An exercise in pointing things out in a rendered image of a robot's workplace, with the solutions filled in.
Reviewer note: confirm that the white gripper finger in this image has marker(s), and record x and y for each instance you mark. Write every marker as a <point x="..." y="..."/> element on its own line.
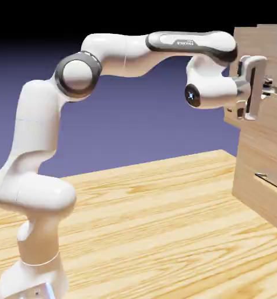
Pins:
<point x="268" y="82"/>
<point x="267" y="95"/>

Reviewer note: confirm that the light wood cabinet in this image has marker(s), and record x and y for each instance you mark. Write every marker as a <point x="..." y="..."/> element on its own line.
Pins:
<point x="261" y="151"/>

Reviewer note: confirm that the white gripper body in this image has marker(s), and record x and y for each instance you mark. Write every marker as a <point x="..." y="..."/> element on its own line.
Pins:
<point x="259" y="77"/>

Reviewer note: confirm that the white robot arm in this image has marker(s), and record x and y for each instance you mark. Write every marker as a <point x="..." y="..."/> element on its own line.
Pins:
<point x="38" y="130"/>

